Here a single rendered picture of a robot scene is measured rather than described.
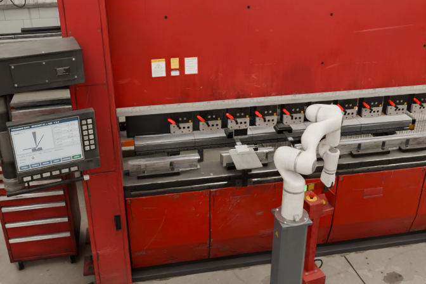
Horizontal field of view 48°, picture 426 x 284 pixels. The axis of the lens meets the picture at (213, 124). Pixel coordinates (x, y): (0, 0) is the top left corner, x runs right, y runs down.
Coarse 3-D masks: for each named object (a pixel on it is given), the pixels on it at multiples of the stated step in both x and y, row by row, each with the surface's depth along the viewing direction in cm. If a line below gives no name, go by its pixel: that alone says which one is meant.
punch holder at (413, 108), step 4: (408, 96) 362; (412, 96) 358; (416, 96) 355; (420, 96) 356; (424, 96) 356; (408, 100) 363; (412, 100) 358; (420, 100) 357; (424, 100) 358; (408, 104) 364; (412, 104) 358; (416, 104) 358; (424, 104) 359; (408, 108) 364; (412, 108) 359; (416, 108) 359; (420, 108) 360; (424, 108) 361; (412, 112) 360; (416, 112) 361; (420, 112) 361; (424, 112) 362
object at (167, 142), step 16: (256, 128) 382; (272, 128) 382; (304, 128) 382; (352, 128) 390; (368, 128) 393; (384, 128) 396; (400, 128) 399; (144, 144) 361; (160, 144) 363; (176, 144) 365; (192, 144) 368; (208, 144) 371; (224, 144) 374; (256, 144) 380
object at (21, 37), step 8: (24, 32) 455; (32, 32) 456; (40, 32) 455; (48, 32) 457; (56, 32) 458; (0, 40) 441; (8, 40) 433; (16, 40) 433; (24, 40) 433; (32, 40) 435
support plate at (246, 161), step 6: (228, 150) 346; (234, 150) 346; (252, 150) 346; (234, 156) 339; (240, 156) 339; (246, 156) 339; (252, 156) 339; (234, 162) 331; (240, 162) 331; (246, 162) 331; (252, 162) 331; (258, 162) 331; (240, 168) 324; (246, 168) 325; (252, 168) 326
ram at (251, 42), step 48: (144, 0) 288; (192, 0) 294; (240, 0) 299; (288, 0) 305; (336, 0) 311; (384, 0) 318; (144, 48) 301; (192, 48) 307; (240, 48) 313; (288, 48) 319; (336, 48) 326; (384, 48) 333; (144, 96) 315; (192, 96) 321; (240, 96) 328; (336, 96) 342
